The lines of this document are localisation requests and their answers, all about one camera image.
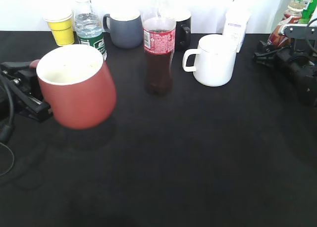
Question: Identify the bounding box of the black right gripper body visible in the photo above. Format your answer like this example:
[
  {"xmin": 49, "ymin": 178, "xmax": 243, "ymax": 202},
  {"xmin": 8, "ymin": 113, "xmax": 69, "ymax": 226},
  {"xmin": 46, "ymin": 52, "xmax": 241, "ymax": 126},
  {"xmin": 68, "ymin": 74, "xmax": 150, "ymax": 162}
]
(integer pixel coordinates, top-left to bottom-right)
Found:
[{"xmin": 275, "ymin": 24, "xmax": 317, "ymax": 106}]

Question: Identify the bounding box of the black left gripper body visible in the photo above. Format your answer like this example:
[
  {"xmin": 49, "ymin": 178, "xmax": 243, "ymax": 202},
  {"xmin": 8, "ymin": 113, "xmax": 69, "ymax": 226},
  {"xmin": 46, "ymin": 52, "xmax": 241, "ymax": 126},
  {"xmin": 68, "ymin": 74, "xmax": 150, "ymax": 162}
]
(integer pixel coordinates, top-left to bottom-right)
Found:
[{"xmin": 0, "ymin": 61, "xmax": 53, "ymax": 123}]

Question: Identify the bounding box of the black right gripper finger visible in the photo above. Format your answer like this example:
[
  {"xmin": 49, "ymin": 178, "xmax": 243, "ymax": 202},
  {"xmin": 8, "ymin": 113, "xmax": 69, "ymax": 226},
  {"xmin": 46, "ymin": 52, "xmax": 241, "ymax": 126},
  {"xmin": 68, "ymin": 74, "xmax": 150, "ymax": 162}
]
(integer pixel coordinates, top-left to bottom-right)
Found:
[{"xmin": 253, "ymin": 41, "xmax": 285, "ymax": 67}]

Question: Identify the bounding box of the brown Nescafe coffee bottle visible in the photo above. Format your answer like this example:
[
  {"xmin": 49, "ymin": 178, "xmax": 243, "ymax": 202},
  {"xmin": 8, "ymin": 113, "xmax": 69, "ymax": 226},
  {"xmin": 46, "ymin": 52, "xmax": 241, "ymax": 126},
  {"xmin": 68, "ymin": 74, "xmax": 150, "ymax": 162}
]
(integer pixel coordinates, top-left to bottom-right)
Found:
[{"xmin": 266, "ymin": 0, "xmax": 304, "ymax": 47}]

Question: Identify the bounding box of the red ceramic mug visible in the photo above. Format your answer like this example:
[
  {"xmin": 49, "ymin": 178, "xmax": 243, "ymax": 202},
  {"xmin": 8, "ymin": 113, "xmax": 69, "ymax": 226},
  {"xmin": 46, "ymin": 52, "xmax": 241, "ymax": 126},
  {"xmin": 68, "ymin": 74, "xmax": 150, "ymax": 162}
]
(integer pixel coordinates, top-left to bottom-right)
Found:
[{"xmin": 30, "ymin": 44, "xmax": 116, "ymax": 129}]

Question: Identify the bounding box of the white ceramic mug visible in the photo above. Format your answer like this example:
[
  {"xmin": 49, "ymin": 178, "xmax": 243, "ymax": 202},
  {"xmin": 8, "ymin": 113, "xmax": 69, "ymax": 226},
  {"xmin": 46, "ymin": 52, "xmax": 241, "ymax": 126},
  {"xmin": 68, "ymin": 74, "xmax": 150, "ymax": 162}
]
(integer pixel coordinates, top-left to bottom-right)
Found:
[{"xmin": 182, "ymin": 34, "xmax": 237, "ymax": 87}]

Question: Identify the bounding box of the green sprite bottle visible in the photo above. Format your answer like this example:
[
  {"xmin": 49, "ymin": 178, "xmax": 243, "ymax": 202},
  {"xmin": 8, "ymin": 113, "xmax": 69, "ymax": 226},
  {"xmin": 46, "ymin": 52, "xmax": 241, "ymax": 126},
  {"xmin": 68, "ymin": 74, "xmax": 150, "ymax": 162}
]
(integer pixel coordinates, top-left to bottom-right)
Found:
[{"xmin": 299, "ymin": 0, "xmax": 317, "ymax": 24}]

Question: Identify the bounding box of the black mug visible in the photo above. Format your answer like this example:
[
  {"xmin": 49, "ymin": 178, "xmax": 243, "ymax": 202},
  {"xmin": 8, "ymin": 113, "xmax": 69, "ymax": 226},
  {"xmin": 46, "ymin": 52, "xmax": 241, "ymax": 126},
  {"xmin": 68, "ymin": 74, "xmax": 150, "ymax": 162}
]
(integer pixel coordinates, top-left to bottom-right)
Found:
[{"xmin": 174, "ymin": 8, "xmax": 191, "ymax": 50}]

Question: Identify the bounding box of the grey blue mug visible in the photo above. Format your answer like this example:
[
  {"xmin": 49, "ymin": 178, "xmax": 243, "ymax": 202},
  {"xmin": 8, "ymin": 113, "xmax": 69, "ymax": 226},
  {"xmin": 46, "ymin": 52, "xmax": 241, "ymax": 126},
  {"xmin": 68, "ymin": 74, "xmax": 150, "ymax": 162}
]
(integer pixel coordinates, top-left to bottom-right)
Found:
[{"xmin": 103, "ymin": 9, "xmax": 143, "ymax": 49}]

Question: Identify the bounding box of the white milk carton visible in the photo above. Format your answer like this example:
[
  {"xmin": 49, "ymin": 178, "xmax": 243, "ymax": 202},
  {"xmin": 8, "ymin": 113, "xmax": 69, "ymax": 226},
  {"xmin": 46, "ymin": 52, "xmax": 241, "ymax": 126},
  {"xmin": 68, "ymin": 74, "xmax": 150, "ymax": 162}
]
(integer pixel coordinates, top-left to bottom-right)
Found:
[{"xmin": 222, "ymin": 2, "xmax": 251, "ymax": 53}]

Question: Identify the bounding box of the yellow paper cup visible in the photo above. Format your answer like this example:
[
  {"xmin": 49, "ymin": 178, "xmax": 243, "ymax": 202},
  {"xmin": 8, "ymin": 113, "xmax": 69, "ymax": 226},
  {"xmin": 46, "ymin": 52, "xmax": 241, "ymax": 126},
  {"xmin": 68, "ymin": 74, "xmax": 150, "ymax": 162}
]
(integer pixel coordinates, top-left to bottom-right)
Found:
[{"xmin": 43, "ymin": 9, "xmax": 75, "ymax": 46}]

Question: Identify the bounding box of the clear water bottle green label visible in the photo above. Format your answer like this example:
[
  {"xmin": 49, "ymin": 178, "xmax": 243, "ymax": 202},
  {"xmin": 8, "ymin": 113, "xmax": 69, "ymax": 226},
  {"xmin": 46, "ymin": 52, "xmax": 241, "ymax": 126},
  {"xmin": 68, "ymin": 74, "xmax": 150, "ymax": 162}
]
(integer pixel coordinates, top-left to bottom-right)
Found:
[{"xmin": 74, "ymin": 0, "xmax": 107, "ymax": 60}]

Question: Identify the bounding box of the cola bottle red label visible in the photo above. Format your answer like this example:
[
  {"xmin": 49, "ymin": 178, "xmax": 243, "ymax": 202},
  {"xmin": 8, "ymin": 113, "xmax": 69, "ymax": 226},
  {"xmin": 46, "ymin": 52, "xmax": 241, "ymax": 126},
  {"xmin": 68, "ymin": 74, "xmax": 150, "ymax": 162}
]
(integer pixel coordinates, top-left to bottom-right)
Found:
[{"xmin": 141, "ymin": 0, "xmax": 176, "ymax": 95}]

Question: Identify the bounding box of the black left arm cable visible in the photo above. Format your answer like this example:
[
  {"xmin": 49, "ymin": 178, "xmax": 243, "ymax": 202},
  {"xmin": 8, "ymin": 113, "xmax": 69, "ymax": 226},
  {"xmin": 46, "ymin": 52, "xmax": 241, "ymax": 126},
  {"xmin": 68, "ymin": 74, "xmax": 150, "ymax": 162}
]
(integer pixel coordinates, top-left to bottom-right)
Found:
[{"xmin": 0, "ymin": 73, "xmax": 15, "ymax": 177}]

